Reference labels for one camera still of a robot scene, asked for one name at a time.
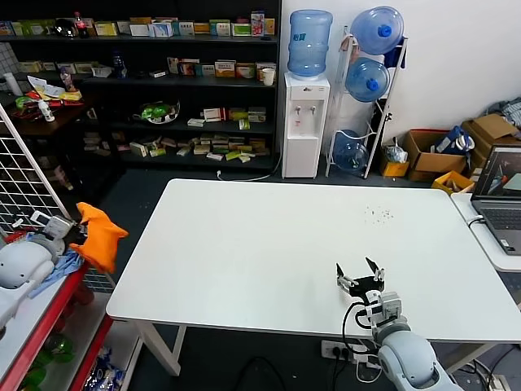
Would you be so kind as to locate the dark blue bottle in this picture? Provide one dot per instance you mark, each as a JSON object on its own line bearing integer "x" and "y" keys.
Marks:
{"x": 119, "y": 67}

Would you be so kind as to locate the white paper cup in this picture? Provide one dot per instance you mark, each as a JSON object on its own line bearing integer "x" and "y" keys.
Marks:
{"x": 267, "y": 77}

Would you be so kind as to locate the red white medicine box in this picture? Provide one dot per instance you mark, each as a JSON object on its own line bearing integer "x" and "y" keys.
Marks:
{"x": 214, "y": 115}

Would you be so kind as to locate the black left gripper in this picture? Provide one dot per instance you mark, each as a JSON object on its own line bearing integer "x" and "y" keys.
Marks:
{"x": 76, "y": 234}

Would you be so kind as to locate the black tripod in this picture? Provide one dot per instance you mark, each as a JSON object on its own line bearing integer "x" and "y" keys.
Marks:
{"x": 386, "y": 118}

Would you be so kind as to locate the large white table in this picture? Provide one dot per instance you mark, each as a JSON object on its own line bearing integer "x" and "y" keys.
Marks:
{"x": 285, "y": 195}

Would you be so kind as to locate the white cylinder flask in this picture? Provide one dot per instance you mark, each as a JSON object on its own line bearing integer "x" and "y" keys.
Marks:
{"x": 11, "y": 83}

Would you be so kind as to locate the closed cardboard box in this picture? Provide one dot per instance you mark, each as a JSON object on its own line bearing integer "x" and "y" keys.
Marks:
{"x": 492, "y": 126}

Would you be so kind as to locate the blue upright water jug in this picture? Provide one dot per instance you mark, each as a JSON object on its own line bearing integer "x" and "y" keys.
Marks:
{"x": 309, "y": 45}

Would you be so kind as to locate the green bottles under cart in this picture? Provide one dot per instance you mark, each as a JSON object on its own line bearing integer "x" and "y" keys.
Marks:
{"x": 59, "y": 348}

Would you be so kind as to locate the blue white package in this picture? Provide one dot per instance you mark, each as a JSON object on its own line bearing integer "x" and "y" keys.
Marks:
{"x": 103, "y": 368}

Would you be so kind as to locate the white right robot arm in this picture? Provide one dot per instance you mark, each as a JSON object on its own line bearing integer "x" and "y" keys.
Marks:
{"x": 411, "y": 358}

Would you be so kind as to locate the red white cart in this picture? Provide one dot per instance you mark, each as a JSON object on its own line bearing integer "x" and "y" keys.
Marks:
{"x": 79, "y": 285}

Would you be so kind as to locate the purple drink bottle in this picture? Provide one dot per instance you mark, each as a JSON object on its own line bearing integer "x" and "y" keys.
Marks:
{"x": 68, "y": 81}

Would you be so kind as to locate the cola bottle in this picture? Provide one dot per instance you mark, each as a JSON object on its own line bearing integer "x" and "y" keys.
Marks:
{"x": 81, "y": 26}

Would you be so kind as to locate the white metal jug rack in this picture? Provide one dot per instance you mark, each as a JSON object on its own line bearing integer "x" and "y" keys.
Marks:
{"x": 346, "y": 40}

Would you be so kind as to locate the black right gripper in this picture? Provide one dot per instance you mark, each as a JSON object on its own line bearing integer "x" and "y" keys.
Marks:
{"x": 368, "y": 287}

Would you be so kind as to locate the light blue cloth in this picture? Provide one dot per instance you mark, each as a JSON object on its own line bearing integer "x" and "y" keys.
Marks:
{"x": 65, "y": 264}

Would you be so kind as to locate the pale green medicine box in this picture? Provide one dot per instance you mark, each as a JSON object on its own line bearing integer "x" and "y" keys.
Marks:
{"x": 257, "y": 115}

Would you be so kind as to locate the white power strip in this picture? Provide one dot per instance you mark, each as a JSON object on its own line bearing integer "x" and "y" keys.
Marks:
{"x": 335, "y": 349}

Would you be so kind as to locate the yellow paper packets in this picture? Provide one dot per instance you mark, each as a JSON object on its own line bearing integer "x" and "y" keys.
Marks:
{"x": 49, "y": 90}

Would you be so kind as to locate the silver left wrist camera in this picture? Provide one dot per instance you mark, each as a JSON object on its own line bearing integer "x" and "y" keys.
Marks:
{"x": 55, "y": 226}

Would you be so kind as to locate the pink blue carton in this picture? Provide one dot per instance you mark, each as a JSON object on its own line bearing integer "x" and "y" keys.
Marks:
{"x": 257, "y": 23}

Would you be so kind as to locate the small white side table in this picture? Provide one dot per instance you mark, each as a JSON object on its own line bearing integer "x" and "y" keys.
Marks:
{"x": 484, "y": 244}

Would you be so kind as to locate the yellow medicine box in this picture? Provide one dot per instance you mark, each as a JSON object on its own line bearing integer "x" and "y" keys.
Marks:
{"x": 106, "y": 28}

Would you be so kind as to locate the bowl with green packets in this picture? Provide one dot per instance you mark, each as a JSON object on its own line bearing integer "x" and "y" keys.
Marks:
{"x": 156, "y": 112}

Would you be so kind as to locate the small white bottle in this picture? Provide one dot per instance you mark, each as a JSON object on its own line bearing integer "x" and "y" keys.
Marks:
{"x": 46, "y": 112}

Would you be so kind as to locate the yellow plastic crate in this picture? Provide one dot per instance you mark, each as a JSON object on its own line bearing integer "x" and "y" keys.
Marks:
{"x": 445, "y": 181}

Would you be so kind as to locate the orange t-shirt with white print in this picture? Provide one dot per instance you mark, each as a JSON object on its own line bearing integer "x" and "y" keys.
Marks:
{"x": 99, "y": 240}

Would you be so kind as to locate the green white medicine box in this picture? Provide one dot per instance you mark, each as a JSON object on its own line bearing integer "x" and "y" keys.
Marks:
{"x": 241, "y": 29}

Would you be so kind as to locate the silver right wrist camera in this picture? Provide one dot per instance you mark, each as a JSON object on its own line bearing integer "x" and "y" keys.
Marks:
{"x": 386, "y": 309}

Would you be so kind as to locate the white water dispenser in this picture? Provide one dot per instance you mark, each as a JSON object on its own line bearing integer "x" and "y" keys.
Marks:
{"x": 301, "y": 138}

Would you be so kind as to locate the dark wooden table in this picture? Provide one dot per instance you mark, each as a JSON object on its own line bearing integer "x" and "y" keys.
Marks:
{"x": 61, "y": 118}

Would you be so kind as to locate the pile of grey clothes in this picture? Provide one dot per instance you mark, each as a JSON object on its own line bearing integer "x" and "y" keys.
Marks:
{"x": 509, "y": 110}

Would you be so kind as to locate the shiny black helmet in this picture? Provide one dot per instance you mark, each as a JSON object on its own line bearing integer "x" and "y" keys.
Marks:
{"x": 65, "y": 28}

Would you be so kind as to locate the blue bag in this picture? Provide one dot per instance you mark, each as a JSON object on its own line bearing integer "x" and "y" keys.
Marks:
{"x": 449, "y": 140}

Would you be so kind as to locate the orange white medicine box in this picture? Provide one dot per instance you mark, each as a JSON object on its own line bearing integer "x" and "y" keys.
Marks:
{"x": 225, "y": 69}

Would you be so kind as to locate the blue white medicine box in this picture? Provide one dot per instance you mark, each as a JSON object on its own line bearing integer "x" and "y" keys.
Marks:
{"x": 160, "y": 29}

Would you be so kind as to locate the open cardboard box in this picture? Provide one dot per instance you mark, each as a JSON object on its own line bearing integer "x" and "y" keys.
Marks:
{"x": 427, "y": 163}

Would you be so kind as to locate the grey open laptop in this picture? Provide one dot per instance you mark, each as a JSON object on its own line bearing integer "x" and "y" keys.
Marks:
{"x": 498, "y": 216}

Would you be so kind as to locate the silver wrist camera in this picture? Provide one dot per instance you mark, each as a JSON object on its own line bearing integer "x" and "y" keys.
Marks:
{"x": 386, "y": 309}
{"x": 55, "y": 226}

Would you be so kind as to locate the black shelf unit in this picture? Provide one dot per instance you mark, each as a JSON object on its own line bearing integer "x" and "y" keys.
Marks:
{"x": 183, "y": 40}

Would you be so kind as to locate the small yellow box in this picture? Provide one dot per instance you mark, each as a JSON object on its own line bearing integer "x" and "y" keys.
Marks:
{"x": 395, "y": 167}

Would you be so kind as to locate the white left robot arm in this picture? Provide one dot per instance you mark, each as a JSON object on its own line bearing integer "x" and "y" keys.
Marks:
{"x": 20, "y": 264}

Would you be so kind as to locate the white plug adapter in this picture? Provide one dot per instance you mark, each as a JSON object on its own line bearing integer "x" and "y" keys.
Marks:
{"x": 360, "y": 353}

